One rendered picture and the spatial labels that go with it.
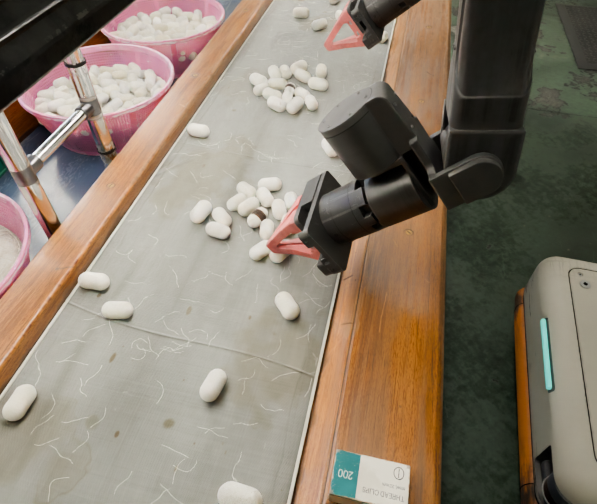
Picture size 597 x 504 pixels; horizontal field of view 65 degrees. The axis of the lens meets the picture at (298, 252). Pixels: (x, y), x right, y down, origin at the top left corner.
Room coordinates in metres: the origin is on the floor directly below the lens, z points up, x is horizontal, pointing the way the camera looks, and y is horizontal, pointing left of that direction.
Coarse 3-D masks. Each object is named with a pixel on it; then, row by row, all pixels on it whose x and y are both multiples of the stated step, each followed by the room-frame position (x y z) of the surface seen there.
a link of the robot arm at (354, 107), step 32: (352, 96) 0.39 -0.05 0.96; (384, 96) 0.35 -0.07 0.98; (320, 128) 0.36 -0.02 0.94; (352, 128) 0.34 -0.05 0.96; (384, 128) 0.34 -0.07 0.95; (416, 128) 0.35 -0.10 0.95; (352, 160) 0.34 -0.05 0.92; (384, 160) 0.33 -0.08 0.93; (480, 160) 0.30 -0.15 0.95; (448, 192) 0.31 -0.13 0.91; (480, 192) 0.30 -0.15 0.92
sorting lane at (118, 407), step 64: (320, 0) 1.22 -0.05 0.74; (256, 64) 0.89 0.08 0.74; (384, 64) 0.89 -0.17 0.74; (256, 128) 0.67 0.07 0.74; (192, 192) 0.51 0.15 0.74; (128, 256) 0.39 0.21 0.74; (192, 256) 0.39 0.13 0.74; (64, 320) 0.29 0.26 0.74; (128, 320) 0.29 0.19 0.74; (192, 320) 0.29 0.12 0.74; (256, 320) 0.29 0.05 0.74; (320, 320) 0.29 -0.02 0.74; (64, 384) 0.22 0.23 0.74; (128, 384) 0.22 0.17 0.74; (192, 384) 0.22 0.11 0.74; (256, 384) 0.22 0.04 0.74; (0, 448) 0.15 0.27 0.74; (64, 448) 0.15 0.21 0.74; (128, 448) 0.15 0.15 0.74; (192, 448) 0.15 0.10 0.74; (256, 448) 0.15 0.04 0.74
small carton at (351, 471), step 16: (336, 464) 0.13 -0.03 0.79; (352, 464) 0.13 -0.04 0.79; (368, 464) 0.13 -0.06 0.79; (384, 464) 0.13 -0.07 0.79; (400, 464) 0.13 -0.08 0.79; (336, 480) 0.11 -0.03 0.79; (352, 480) 0.11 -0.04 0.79; (368, 480) 0.11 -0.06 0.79; (384, 480) 0.11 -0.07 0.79; (400, 480) 0.11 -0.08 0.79; (336, 496) 0.10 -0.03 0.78; (352, 496) 0.10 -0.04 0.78; (368, 496) 0.10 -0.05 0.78; (384, 496) 0.10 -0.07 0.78; (400, 496) 0.10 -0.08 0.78
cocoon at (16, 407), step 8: (24, 384) 0.21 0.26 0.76; (16, 392) 0.20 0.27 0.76; (24, 392) 0.20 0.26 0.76; (32, 392) 0.20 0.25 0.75; (8, 400) 0.19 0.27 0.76; (16, 400) 0.19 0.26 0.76; (24, 400) 0.19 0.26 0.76; (32, 400) 0.20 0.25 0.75; (8, 408) 0.18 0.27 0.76; (16, 408) 0.18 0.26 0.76; (24, 408) 0.19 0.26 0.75; (8, 416) 0.18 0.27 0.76; (16, 416) 0.18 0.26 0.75
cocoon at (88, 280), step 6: (84, 276) 0.34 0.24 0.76; (90, 276) 0.34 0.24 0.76; (96, 276) 0.34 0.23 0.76; (102, 276) 0.34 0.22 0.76; (78, 282) 0.34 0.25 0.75; (84, 282) 0.33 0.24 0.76; (90, 282) 0.33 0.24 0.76; (96, 282) 0.33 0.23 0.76; (102, 282) 0.33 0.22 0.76; (108, 282) 0.34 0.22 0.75; (84, 288) 0.33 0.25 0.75; (90, 288) 0.33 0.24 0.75; (96, 288) 0.33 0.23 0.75; (102, 288) 0.33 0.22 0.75
